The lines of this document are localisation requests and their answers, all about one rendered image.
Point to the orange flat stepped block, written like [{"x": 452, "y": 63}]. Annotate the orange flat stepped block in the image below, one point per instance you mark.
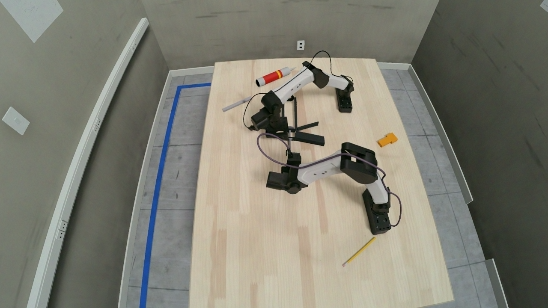
[{"x": 390, "y": 138}]

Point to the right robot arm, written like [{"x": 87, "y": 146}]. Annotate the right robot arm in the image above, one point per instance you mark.
[{"x": 274, "y": 102}]

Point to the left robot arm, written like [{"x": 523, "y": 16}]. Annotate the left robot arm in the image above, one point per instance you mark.
[{"x": 298, "y": 178}]

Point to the grey rectangular bar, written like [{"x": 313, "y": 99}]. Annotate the grey rectangular bar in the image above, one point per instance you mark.
[{"x": 236, "y": 104}]

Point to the red and grey sealant cartridge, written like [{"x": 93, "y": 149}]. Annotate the red and grey sealant cartridge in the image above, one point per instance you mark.
[{"x": 273, "y": 76}]

